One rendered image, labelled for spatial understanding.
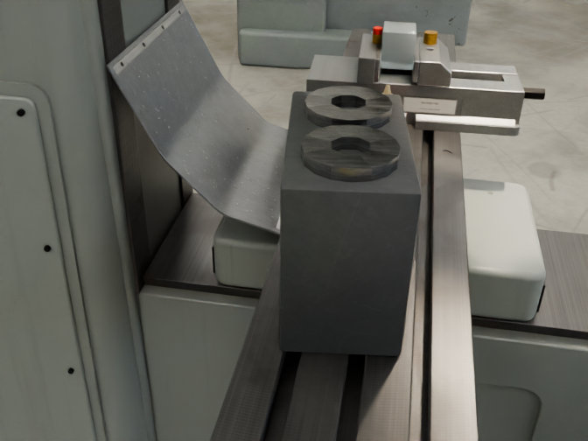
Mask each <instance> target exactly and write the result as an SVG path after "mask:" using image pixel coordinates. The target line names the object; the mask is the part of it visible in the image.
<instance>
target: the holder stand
mask: <svg viewBox="0 0 588 441"><path fill-rule="evenodd" d="M421 200H422V193H421V188H420V185H419V180H418V176H417V168H416V164H415V160H414V156H413V151H412V147H411V143H410V135H409V132H408V127H407V123H406V119H405V114H404V110H403V103H402V98H401V96H400V95H399V94H382V93H381V92H379V91H376V90H373V89H370V88H366V87H355V86H331V87H324V88H320V89H317V90H315V91H313V92H303V91H296V92H293V94H292V100H291V107H290V120H289V128H288V135H287V142H286V149H285V156H284V163H283V176H282V183H281V190H280V313H279V347H280V349H281V351H285V352H306V353H325V354H364V355H383V356H399V355H400V353H401V351H402V344H403V332H404V325H405V319H406V311H407V305H408V298H409V292H410V279H411V272H412V266H413V259H414V253H415V246H416V239H417V227H418V221H419V214H420V207H421Z"/></svg>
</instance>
